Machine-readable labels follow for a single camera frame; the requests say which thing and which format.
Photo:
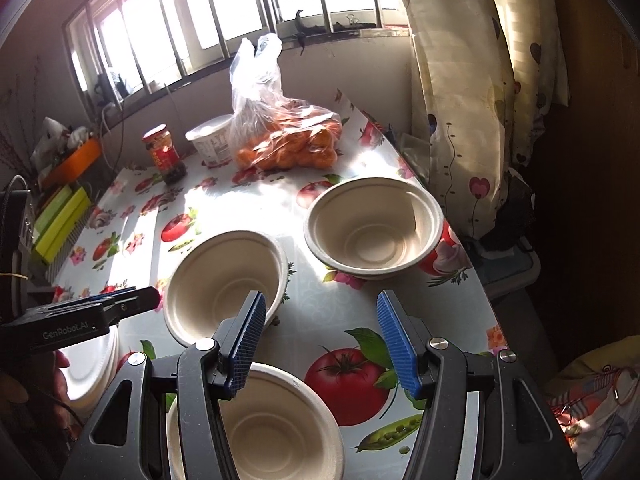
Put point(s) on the white plastic tub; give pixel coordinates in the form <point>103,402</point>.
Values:
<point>212,142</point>

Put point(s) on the dark bag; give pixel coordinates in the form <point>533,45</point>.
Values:
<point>517,210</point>

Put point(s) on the lime green box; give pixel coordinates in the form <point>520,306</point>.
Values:
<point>65,230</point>

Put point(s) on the dried branches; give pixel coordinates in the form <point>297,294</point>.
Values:
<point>17,125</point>

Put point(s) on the grey storage box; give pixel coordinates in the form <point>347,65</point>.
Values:
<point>510,265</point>

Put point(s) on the barred window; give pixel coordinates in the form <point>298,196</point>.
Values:
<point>225,15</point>

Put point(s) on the sauce jar with red label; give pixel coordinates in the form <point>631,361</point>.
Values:
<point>165,155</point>

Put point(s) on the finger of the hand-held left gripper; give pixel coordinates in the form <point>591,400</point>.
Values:
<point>85,297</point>
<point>140,300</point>

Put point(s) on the black hook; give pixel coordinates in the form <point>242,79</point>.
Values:
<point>301,27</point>

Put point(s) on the beige paper bowl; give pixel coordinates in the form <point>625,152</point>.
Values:
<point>215,285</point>
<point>375,240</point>
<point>280,435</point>

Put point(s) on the cream patterned curtain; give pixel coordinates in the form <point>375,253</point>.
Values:
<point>465,100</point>

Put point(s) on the green and white box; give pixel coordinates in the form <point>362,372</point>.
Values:
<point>52,207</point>

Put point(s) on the vegetable print tablecloth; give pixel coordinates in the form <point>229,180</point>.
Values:
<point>320,320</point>

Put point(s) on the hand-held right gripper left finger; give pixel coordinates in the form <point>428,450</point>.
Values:
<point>245,345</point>

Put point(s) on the small silver binder clip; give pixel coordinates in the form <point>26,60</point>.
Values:
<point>351,20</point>

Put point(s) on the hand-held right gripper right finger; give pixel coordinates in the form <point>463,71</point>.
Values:
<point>397,345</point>

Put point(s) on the colourful patterned cloth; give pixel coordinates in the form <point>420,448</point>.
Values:
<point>595,400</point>

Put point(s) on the orange box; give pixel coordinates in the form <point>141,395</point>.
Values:
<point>70,165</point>

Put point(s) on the person's left hand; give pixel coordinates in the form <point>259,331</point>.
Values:
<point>62,370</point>

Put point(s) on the striped box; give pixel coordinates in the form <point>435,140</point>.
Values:
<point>70,255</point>

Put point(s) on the plastic bag of oranges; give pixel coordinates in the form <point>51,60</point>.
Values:
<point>285,140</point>

